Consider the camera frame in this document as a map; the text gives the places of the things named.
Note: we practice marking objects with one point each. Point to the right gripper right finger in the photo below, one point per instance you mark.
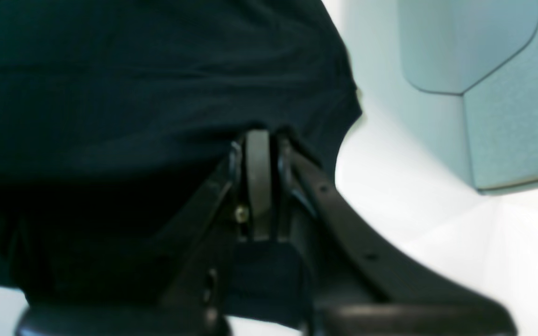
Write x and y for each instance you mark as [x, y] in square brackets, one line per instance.
[361, 285]

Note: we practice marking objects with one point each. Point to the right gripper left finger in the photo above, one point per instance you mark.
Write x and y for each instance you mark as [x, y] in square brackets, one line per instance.
[231, 206]

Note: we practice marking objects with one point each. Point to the black T-shirt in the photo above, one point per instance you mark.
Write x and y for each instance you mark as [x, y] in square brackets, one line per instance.
[112, 112]

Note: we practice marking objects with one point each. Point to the white panel at table corner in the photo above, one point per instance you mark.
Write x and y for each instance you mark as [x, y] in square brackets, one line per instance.
[459, 76]

